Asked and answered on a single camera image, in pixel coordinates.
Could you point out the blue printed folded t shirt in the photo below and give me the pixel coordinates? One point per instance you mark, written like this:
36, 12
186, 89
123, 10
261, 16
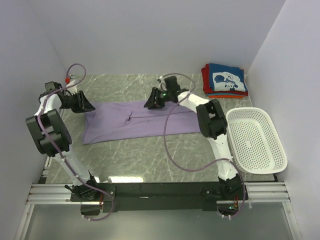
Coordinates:
223, 78

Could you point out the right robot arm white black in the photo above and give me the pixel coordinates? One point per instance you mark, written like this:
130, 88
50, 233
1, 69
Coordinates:
213, 126

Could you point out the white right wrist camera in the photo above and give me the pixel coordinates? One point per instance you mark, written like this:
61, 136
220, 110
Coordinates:
162, 84

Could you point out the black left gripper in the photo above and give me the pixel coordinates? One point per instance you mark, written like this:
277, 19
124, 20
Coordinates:
83, 104

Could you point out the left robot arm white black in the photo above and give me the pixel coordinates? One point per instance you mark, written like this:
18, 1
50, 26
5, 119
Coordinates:
86, 187

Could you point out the purple t shirt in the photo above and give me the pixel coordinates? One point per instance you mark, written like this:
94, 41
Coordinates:
112, 121

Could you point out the orange folded t shirt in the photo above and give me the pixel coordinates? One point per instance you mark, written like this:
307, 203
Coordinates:
228, 96

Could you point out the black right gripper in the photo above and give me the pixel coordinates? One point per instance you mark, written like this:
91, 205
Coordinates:
152, 104

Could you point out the red folded t shirt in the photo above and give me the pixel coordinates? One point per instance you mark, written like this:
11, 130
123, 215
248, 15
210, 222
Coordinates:
208, 91

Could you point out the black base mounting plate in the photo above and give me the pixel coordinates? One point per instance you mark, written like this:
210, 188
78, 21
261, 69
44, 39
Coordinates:
145, 196

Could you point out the white perforated plastic basket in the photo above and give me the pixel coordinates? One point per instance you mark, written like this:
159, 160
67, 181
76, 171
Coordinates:
254, 141

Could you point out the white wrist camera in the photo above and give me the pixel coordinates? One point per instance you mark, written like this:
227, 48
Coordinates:
70, 84
162, 84

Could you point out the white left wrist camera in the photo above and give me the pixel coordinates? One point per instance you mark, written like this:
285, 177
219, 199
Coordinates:
70, 84

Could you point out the aluminium front rail frame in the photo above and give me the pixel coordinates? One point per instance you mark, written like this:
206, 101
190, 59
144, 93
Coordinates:
57, 194

